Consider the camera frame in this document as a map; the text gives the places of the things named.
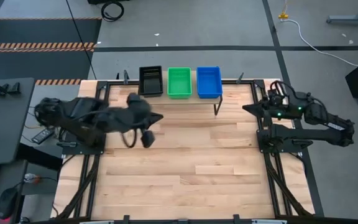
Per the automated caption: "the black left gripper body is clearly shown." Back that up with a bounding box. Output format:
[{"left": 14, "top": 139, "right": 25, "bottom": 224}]
[{"left": 116, "top": 92, "right": 152, "bottom": 131}]

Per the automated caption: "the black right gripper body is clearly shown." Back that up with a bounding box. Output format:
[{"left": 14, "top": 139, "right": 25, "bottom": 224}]
[{"left": 261, "top": 101, "right": 291, "bottom": 121}]

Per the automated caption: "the black plastic basket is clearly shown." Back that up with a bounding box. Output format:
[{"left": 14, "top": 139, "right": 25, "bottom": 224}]
[{"left": 138, "top": 65, "right": 164, "bottom": 98}]

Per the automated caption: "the green plastic basket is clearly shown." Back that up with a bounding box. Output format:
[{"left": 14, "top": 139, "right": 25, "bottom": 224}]
[{"left": 167, "top": 67, "right": 193, "bottom": 100}]

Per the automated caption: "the blue plastic basket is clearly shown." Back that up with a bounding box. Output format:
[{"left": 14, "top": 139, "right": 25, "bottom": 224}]
[{"left": 196, "top": 66, "right": 224, "bottom": 100}]

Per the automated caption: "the orange black hazard tape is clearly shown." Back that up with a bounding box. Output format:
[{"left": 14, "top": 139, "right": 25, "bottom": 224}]
[{"left": 35, "top": 78, "right": 83, "bottom": 86}]

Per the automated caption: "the black remote control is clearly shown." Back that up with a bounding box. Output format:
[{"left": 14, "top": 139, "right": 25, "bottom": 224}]
[{"left": 31, "top": 127, "right": 55, "bottom": 145}]

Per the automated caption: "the grey metal stand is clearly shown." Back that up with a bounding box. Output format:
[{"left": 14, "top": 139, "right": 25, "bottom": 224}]
[{"left": 326, "top": 0, "right": 358, "bottom": 25}]

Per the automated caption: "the black hazard-striped floor mat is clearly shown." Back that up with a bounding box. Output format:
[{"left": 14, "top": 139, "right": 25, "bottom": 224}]
[{"left": 0, "top": 17, "right": 103, "bottom": 82}]

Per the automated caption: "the small red white adapter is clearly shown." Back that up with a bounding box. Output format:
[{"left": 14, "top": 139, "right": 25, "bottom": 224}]
[{"left": 23, "top": 173, "right": 42, "bottom": 184}]

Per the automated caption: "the black monitor stand foot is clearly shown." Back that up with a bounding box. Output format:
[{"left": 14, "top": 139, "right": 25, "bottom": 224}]
[{"left": 1, "top": 82, "right": 21, "bottom": 95}]

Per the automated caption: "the dark grey side desk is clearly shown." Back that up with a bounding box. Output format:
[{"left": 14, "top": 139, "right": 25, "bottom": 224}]
[{"left": 0, "top": 160, "right": 28, "bottom": 224}]

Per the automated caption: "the black computer mouse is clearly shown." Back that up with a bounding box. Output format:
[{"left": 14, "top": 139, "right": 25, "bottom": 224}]
[{"left": 0, "top": 186, "right": 19, "bottom": 220}]

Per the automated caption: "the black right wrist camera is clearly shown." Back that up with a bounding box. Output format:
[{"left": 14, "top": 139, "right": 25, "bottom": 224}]
[{"left": 267, "top": 88, "right": 287, "bottom": 105}]

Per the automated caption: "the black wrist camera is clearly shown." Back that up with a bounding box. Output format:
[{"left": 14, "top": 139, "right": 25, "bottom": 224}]
[
  {"left": 140, "top": 130, "right": 157, "bottom": 149},
  {"left": 267, "top": 88, "right": 287, "bottom": 105}
]

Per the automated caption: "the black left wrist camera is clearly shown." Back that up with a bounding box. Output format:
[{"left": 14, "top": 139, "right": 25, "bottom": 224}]
[{"left": 140, "top": 130, "right": 157, "bottom": 149}]

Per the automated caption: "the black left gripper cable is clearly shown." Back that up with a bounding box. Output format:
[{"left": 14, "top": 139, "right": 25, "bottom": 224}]
[{"left": 121, "top": 128, "right": 139, "bottom": 149}]

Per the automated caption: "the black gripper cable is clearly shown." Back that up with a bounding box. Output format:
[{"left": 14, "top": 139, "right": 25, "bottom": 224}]
[
  {"left": 121, "top": 128, "right": 139, "bottom": 149},
  {"left": 268, "top": 80, "right": 298, "bottom": 100}
]

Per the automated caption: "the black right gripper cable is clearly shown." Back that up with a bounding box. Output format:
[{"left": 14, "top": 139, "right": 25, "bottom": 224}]
[{"left": 268, "top": 80, "right": 298, "bottom": 100}]

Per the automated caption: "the white floor cable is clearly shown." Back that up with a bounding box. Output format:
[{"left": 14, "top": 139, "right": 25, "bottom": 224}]
[{"left": 280, "top": 18, "right": 358, "bottom": 67}]

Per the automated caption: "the long black cable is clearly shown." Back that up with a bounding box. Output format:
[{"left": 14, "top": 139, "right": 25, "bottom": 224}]
[{"left": 65, "top": 0, "right": 98, "bottom": 80}]

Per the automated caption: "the coiled black cable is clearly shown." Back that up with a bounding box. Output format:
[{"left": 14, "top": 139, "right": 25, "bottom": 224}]
[{"left": 100, "top": 1, "right": 125, "bottom": 22}]

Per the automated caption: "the black aluminium table frame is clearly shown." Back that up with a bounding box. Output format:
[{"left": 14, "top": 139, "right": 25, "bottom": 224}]
[{"left": 50, "top": 79, "right": 326, "bottom": 224}]

